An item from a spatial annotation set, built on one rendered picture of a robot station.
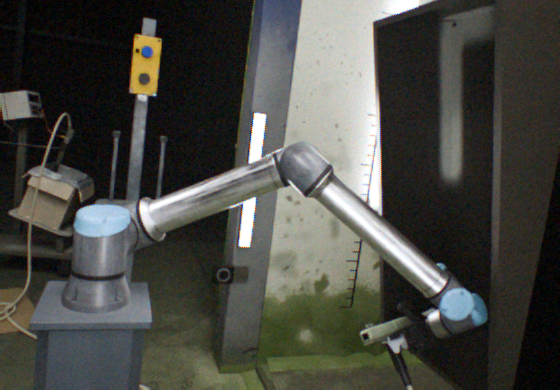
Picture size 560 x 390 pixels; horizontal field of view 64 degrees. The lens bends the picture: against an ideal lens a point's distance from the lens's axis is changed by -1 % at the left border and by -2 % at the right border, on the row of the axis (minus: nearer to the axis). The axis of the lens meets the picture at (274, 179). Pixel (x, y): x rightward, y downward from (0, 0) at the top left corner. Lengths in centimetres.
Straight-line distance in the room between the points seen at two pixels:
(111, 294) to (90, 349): 15
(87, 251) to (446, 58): 146
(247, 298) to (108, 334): 103
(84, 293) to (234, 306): 103
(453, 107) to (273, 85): 79
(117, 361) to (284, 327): 116
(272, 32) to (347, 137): 62
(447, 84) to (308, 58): 65
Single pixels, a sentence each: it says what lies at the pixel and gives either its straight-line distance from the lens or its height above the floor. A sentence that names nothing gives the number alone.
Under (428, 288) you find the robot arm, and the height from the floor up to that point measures 83.
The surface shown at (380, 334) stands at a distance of 164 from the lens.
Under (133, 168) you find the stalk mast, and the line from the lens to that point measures 223.
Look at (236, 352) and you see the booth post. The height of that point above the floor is 11.
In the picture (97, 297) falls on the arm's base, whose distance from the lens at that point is 137.
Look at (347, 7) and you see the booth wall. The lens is 231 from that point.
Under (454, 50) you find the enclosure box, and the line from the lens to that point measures 194.
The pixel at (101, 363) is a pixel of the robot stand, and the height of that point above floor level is 52.
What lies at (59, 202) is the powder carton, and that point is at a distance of 347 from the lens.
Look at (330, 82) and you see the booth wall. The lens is 222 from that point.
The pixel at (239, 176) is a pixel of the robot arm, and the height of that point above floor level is 105.
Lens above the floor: 119
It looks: 6 degrees down
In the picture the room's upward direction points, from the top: 7 degrees clockwise
